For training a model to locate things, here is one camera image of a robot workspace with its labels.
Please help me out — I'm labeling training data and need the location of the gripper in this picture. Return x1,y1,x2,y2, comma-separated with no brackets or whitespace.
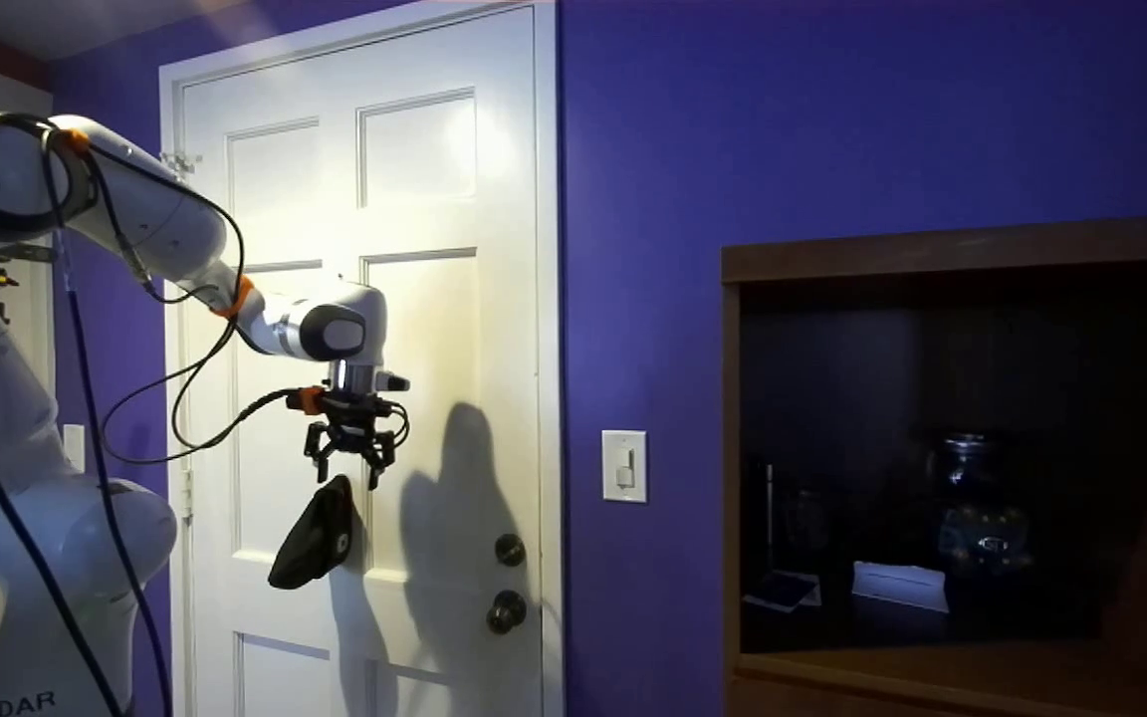
304,400,399,492

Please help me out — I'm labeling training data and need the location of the black head sock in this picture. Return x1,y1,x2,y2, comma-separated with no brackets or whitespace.
268,474,356,592

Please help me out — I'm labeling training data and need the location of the brown wooden shelf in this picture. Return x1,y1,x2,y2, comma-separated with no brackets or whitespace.
720,211,1147,717

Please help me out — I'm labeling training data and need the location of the white panel door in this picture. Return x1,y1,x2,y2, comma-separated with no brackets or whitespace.
159,0,564,717

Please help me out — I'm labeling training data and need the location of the dark round door knob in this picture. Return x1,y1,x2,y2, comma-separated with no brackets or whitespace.
486,589,529,636

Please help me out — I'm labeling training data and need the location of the dark booklet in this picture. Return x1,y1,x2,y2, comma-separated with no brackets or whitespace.
742,569,822,614

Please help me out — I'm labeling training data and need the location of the white folded card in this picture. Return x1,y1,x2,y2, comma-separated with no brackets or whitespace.
851,560,951,614

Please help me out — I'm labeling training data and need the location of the glass jar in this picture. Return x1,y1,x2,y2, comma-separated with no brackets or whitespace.
926,429,1034,581

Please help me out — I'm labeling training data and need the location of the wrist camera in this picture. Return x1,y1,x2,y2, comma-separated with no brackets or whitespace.
316,394,403,418

